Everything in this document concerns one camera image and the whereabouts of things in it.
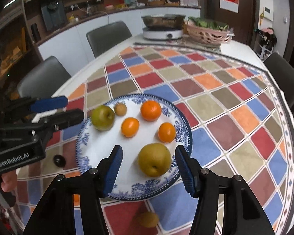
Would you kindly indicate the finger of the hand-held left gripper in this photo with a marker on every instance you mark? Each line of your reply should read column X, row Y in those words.
column 49, row 103
column 66, row 119

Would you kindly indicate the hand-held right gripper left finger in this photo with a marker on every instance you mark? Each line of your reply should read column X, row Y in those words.
column 112, row 171

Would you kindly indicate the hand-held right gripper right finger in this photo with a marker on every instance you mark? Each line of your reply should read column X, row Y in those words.
column 188, row 173

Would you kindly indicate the green apple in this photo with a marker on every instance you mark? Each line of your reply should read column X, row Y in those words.
column 103, row 118

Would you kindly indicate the yellow brown pear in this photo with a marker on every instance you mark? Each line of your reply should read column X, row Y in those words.
column 154, row 160

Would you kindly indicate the blue patterned white plate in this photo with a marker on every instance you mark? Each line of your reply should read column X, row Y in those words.
column 137, row 139

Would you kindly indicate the small brown kiwi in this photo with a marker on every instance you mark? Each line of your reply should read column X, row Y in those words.
column 120, row 109
column 147, row 219

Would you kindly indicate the large orange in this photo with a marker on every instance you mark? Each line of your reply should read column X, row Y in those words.
column 150, row 111

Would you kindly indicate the person's left hand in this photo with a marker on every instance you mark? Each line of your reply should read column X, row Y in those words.
column 8, row 181

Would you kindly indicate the grey dining chair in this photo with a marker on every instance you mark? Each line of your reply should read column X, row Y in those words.
column 107, row 38
column 284, row 76
column 41, row 76

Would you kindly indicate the dark purple plum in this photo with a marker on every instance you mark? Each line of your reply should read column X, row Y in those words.
column 59, row 161

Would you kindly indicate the white lower cabinets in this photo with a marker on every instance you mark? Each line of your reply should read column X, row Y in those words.
column 71, row 36

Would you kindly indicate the colourful checkered tablecloth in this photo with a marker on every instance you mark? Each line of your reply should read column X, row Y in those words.
column 210, row 98

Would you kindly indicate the yellow bottle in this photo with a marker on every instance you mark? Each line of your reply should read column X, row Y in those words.
column 73, row 19

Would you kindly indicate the black power strip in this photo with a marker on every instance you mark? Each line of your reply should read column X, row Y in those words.
column 80, row 5

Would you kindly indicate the glass kettle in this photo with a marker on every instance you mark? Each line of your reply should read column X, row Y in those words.
column 91, row 7

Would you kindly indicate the white induction cooker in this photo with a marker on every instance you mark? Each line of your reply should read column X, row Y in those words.
column 161, row 34

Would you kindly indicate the stainless steel pot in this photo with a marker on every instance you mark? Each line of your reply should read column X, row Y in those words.
column 163, row 21

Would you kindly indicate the large pink basket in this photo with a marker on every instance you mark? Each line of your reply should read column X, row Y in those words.
column 205, row 36

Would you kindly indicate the small pink basket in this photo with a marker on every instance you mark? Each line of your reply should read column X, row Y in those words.
column 229, row 37

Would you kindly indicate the wicker basket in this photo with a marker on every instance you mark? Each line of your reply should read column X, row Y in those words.
column 155, row 2

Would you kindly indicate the green leafy vegetables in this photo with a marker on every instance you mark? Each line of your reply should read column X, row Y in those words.
column 205, row 24

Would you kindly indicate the stroller with pink toy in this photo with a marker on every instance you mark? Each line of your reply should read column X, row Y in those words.
column 267, row 40

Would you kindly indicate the dark brown door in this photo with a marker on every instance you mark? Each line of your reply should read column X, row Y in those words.
column 245, row 24

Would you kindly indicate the black bag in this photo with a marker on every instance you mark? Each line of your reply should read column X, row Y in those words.
column 172, row 0

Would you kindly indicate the white box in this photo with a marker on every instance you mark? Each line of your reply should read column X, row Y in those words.
column 190, row 2

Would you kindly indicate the white intercom panel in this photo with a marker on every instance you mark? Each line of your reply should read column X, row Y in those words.
column 268, row 13

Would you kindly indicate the black wall water dispenser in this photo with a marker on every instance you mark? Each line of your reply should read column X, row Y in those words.
column 53, row 16

